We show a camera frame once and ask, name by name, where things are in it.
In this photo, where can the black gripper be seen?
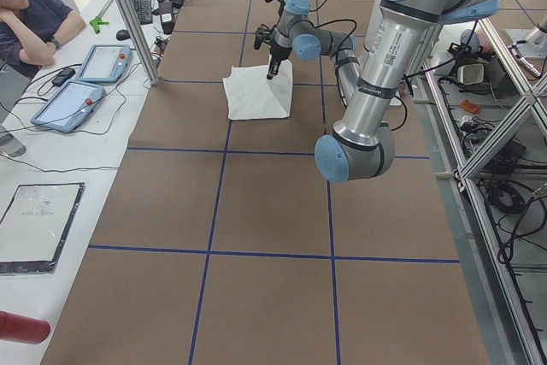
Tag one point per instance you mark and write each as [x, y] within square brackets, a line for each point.
[278, 52]

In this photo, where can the white printed long-sleeve shirt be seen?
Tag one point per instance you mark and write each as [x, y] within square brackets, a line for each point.
[251, 96]

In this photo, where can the black keyboard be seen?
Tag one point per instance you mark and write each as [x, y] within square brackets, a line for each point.
[143, 11]

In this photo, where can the black computer mouse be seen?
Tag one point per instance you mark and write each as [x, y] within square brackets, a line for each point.
[122, 34]

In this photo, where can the blue teach pendant far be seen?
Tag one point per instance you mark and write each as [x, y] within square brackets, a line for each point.
[105, 63]

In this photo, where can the blue teach pendant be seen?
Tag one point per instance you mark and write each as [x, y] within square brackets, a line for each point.
[105, 63]
[68, 108]

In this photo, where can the green plastic tool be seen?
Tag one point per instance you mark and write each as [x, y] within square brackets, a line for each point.
[96, 23]

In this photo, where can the black power adapter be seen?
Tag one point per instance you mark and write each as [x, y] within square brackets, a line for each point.
[63, 76]

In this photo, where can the blue teach pendant near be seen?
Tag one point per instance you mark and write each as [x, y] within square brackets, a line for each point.
[68, 108]

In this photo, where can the seated person dark shirt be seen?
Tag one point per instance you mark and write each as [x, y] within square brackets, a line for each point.
[32, 31]

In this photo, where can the silver foil tray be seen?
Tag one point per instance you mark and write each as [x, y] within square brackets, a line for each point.
[35, 226]

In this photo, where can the red fire extinguisher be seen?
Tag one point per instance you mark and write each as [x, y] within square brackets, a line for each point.
[23, 329]

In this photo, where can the aluminium frame post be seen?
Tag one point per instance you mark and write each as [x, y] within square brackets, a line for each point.
[140, 44]

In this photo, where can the aluminium side frame rack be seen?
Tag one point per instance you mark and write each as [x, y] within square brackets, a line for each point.
[485, 91]

